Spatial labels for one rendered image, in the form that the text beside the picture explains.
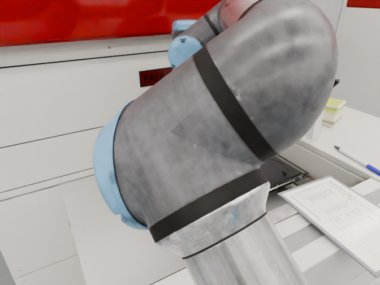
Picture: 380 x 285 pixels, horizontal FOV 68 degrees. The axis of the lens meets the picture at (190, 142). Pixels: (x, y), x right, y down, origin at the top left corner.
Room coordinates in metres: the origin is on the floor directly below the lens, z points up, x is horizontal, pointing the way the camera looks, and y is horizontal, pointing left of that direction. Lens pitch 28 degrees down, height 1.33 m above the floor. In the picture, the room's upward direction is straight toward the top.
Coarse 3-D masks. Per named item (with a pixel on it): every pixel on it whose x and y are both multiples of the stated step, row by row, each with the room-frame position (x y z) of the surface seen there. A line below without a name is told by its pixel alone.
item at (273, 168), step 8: (272, 160) 0.69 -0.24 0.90; (280, 160) 0.69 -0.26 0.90; (264, 168) 0.65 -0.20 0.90; (272, 168) 0.65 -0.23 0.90; (280, 168) 0.65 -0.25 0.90; (288, 168) 0.65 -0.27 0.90; (272, 176) 0.61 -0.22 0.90; (280, 176) 0.61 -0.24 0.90; (288, 176) 0.61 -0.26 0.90; (272, 184) 0.57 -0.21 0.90
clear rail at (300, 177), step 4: (304, 172) 0.62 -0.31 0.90; (296, 176) 0.60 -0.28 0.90; (300, 176) 0.61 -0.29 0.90; (304, 176) 0.61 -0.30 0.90; (288, 180) 0.59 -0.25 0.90; (292, 180) 0.59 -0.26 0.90; (296, 180) 0.59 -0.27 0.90; (276, 184) 0.57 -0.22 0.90; (280, 184) 0.57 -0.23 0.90; (284, 184) 0.57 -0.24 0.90; (288, 184) 0.58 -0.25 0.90; (272, 188) 0.56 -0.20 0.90; (276, 188) 0.56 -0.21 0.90
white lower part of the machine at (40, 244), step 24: (48, 192) 0.66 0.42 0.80; (0, 216) 0.60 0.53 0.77; (24, 216) 0.63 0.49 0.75; (48, 216) 0.66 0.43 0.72; (0, 240) 0.59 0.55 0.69; (24, 240) 0.62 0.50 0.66; (48, 240) 0.65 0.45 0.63; (72, 240) 0.68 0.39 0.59; (24, 264) 0.60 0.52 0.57; (48, 264) 0.63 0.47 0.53; (72, 264) 0.67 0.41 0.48
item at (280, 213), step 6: (288, 204) 0.52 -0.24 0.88; (276, 210) 0.50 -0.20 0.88; (282, 210) 0.50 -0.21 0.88; (288, 210) 0.50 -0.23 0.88; (294, 210) 0.50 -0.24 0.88; (270, 216) 0.48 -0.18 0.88; (276, 216) 0.48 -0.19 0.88; (282, 216) 0.48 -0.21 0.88; (288, 216) 0.48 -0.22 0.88; (276, 222) 0.46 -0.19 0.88
